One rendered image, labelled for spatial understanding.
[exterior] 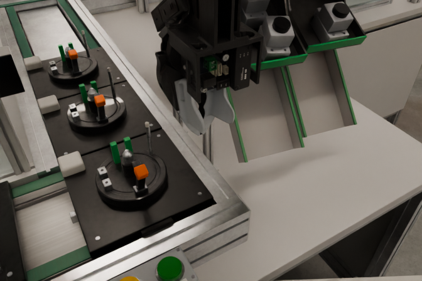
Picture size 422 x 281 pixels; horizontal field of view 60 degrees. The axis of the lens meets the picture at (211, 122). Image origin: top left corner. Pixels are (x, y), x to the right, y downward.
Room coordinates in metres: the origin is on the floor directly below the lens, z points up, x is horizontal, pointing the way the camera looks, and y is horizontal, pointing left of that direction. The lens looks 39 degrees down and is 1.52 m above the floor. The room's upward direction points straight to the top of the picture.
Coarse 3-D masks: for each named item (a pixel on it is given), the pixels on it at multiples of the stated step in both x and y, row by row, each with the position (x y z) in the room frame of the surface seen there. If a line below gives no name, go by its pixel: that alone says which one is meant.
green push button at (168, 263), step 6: (168, 258) 0.33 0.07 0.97; (174, 258) 0.33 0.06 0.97; (162, 264) 0.32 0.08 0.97; (168, 264) 0.32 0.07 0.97; (174, 264) 0.32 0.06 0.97; (180, 264) 0.32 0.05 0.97; (162, 270) 0.30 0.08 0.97; (168, 270) 0.30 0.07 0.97; (174, 270) 0.30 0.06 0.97; (180, 270) 0.31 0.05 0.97; (162, 276) 0.30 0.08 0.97; (168, 276) 0.29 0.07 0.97; (174, 276) 0.30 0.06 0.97
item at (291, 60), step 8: (272, 0) 0.71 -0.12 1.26; (280, 0) 0.69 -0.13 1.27; (272, 8) 0.70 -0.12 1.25; (280, 8) 0.68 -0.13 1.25; (296, 40) 0.61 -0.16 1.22; (296, 48) 0.61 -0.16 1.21; (304, 48) 0.59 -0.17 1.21; (256, 56) 0.59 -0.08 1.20; (288, 56) 0.60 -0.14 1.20; (296, 56) 0.57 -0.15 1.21; (304, 56) 0.58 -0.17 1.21; (264, 64) 0.55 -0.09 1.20; (272, 64) 0.56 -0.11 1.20; (280, 64) 0.57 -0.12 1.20; (288, 64) 0.58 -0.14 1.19
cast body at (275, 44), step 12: (264, 24) 0.60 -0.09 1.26; (276, 24) 0.57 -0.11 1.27; (288, 24) 0.57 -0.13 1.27; (264, 36) 0.59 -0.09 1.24; (276, 36) 0.56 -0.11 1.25; (288, 36) 0.57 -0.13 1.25; (264, 48) 0.58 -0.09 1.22; (276, 48) 0.57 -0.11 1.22; (288, 48) 0.58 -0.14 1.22; (264, 60) 0.57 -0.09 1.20
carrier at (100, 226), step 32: (64, 160) 0.54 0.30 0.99; (96, 160) 0.56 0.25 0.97; (128, 160) 0.49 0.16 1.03; (160, 160) 0.54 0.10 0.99; (96, 192) 0.47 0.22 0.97; (128, 192) 0.45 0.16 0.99; (160, 192) 0.47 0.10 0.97; (192, 192) 0.47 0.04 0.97; (96, 224) 0.39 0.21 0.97; (128, 224) 0.39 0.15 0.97; (96, 256) 0.34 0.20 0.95
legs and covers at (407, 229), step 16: (400, 208) 0.67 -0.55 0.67; (416, 208) 0.63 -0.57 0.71; (368, 224) 0.77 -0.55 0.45; (384, 224) 0.72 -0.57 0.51; (400, 224) 0.65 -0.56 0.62; (336, 240) 0.47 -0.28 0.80; (352, 240) 0.79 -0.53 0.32; (368, 240) 0.75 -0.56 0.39; (384, 240) 0.66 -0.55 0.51; (400, 240) 0.64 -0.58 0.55; (320, 256) 0.83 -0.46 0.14; (336, 256) 0.81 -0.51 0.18; (352, 256) 0.77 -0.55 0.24; (368, 256) 0.73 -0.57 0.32; (384, 256) 0.65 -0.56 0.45; (336, 272) 0.76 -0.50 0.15; (352, 272) 0.74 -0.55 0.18; (368, 272) 0.66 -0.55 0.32; (384, 272) 0.65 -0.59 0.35
